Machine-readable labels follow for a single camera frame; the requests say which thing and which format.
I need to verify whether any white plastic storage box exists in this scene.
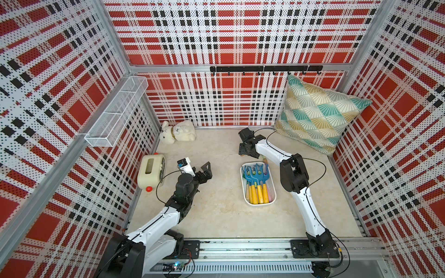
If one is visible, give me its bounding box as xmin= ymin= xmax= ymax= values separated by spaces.
xmin=240 ymin=162 xmax=277 ymax=206

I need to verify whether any purple rake pink handle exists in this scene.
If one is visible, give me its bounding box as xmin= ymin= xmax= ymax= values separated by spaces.
xmin=267 ymin=185 xmax=273 ymax=203

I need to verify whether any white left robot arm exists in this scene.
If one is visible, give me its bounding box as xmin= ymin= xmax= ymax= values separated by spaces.
xmin=93 ymin=158 xmax=213 ymax=278

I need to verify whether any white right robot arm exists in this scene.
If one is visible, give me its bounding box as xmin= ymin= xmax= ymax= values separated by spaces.
xmin=239 ymin=128 xmax=333 ymax=255

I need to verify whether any white plush dog toy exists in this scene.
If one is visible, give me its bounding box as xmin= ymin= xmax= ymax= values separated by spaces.
xmin=159 ymin=120 xmax=197 ymax=145

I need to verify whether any cream toy radio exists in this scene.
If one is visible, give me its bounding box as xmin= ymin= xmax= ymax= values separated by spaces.
xmin=137 ymin=153 xmax=166 ymax=192

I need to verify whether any teal yellow patterned pillow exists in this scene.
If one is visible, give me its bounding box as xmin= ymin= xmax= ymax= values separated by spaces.
xmin=275 ymin=75 xmax=373 ymax=156

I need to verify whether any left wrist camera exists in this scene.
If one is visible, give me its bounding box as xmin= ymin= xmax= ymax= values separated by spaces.
xmin=177 ymin=157 xmax=195 ymax=177

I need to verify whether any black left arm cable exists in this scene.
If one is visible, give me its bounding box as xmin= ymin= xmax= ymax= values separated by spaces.
xmin=155 ymin=169 xmax=181 ymax=205

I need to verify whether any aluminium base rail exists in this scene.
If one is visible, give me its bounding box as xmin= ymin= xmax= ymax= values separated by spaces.
xmin=100 ymin=237 xmax=387 ymax=275

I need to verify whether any black wall hook rail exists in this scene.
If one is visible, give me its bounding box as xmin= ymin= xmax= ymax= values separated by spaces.
xmin=210 ymin=65 xmax=323 ymax=73

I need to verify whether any white wire wall basket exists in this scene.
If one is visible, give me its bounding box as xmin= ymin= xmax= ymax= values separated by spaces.
xmin=85 ymin=76 xmax=148 ymax=148

